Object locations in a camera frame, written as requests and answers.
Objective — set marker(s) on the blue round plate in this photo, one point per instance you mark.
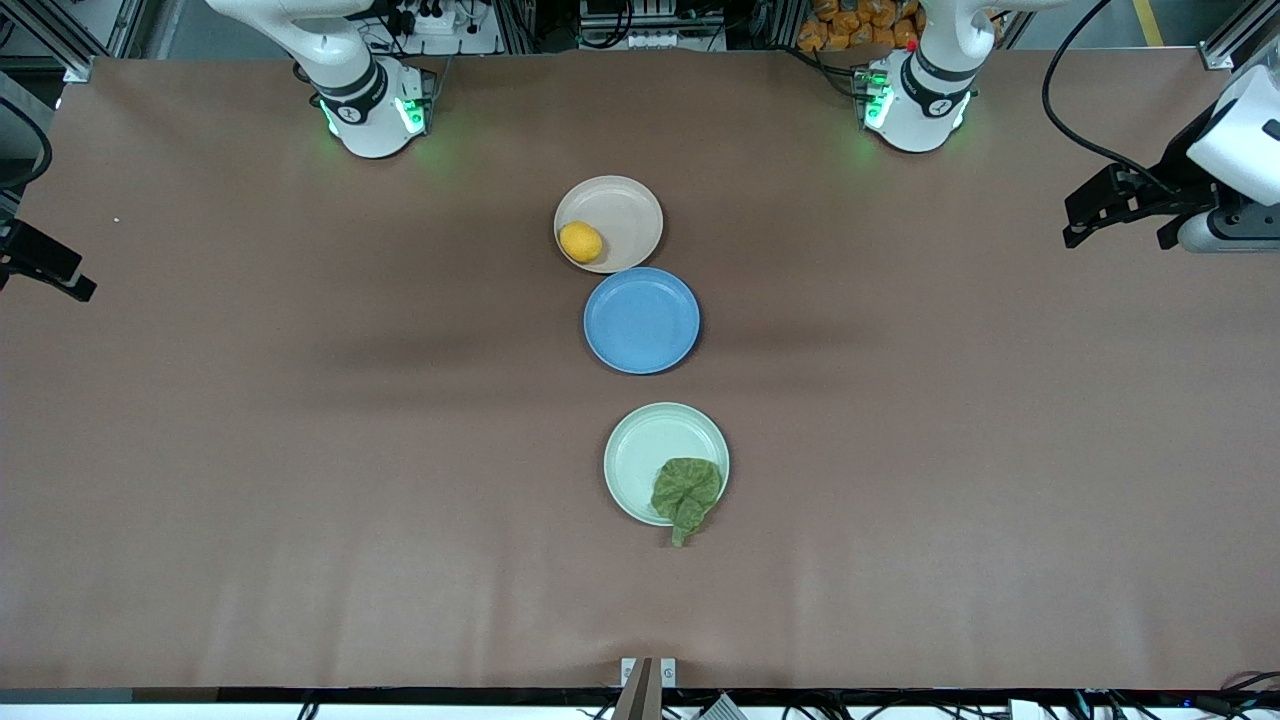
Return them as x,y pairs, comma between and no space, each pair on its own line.
641,320

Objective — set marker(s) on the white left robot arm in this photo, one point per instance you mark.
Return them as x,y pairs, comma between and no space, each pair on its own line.
920,110

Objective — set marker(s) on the pale green round plate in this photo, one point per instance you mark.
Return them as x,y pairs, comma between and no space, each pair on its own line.
645,450

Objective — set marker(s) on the orange packaged goods pile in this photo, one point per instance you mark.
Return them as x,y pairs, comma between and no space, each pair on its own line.
850,25

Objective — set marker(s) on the white power strip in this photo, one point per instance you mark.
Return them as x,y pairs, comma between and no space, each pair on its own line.
435,15

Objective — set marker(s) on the yellow lemon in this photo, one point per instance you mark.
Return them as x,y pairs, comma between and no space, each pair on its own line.
580,242

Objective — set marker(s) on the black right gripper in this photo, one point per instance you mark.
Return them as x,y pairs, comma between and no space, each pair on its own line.
40,256

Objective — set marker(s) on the aluminium frame profile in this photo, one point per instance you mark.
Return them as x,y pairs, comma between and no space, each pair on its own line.
78,70
1222,45

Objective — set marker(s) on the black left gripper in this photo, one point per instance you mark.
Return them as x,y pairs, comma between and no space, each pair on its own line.
1176,186

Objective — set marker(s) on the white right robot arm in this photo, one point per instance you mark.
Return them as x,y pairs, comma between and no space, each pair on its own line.
365,110

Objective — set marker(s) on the camera mount post with brackets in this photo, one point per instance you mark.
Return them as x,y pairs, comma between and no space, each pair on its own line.
640,690

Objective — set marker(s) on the beige round plate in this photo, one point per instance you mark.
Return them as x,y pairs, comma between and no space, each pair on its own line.
622,210

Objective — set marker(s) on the green lettuce leaf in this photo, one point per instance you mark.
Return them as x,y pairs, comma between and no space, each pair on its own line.
686,490

